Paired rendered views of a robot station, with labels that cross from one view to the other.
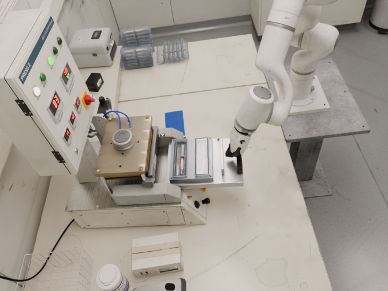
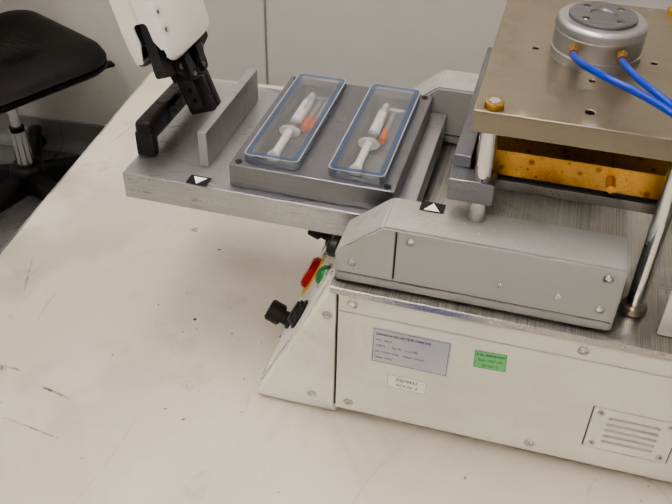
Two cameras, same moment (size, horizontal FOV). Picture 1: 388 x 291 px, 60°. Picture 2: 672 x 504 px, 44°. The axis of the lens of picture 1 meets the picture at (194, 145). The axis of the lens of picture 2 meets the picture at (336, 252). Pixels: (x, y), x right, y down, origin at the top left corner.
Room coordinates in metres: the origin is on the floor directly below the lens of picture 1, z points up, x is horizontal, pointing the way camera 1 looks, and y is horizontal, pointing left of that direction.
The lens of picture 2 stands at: (1.55, 0.10, 1.42)
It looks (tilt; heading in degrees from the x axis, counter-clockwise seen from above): 38 degrees down; 186
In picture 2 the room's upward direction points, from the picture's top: 1 degrees clockwise
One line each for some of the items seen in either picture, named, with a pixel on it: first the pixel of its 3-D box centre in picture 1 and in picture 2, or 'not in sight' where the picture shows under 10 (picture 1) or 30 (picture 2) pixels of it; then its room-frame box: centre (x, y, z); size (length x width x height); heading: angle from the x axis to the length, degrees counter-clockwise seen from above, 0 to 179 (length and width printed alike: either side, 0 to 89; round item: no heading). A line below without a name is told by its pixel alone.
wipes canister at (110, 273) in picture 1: (113, 282); not in sight; (0.44, 0.37, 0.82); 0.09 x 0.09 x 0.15
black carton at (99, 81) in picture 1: (94, 82); not in sight; (1.60, 0.50, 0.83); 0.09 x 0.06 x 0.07; 159
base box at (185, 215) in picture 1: (143, 179); (532, 295); (0.86, 0.24, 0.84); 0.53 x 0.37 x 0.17; 82
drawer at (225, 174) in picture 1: (204, 160); (294, 140); (0.80, -0.03, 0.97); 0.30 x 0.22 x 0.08; 82
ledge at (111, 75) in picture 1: (93, 93); not in sight; (1.58, 0.53, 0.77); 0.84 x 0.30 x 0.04; 176
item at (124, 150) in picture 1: (119, 143); (623, 96); (0.86, 0.28, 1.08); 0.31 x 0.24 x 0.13; 172
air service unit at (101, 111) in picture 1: (106, 114); not in sight; (1.08, 0.35, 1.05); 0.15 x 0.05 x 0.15; 172
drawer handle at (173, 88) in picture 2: (238, 155); (174, 106); (0.78, -0.16, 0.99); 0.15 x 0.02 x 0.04; 172
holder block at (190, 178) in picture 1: (191, 159); (337, 137); (0.81, 0.02, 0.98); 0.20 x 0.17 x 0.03; 172
